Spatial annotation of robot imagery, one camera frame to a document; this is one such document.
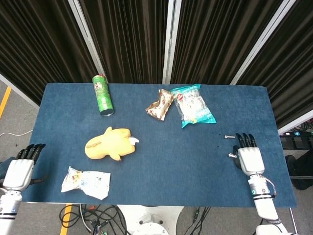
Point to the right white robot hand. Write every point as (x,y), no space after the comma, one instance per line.
(250,160)

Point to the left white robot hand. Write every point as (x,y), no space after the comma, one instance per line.
(19,173)

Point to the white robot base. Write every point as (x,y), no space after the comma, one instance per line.
(149,220)

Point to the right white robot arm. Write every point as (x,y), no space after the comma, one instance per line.
(264,203)

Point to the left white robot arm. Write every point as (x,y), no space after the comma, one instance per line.
(8,210)

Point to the person dark leg with shoe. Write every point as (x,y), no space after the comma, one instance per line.
(303,164)

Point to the white crumpled snack bag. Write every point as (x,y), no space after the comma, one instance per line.
(83,182)

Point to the blue fabric table cover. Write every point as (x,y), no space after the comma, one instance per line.
(171,159)

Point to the teal clear snack bag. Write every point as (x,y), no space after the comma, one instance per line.
(193,105)

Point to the yellow plush duck toy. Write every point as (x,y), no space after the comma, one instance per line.
(107,145)

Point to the dark pleated curtain panel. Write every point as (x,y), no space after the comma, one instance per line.
(127,39)
(293,73)
(215,39)
(36,44)

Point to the brown red snack wrapper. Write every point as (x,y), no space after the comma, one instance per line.
(160,105)

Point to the green chips can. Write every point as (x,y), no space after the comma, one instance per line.
(104,98)

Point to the white partition base rail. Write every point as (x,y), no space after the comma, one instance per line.
(19,91)
(296,123)

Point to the white partition post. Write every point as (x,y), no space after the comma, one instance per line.
(171,41)
(88,41)
(264,41)

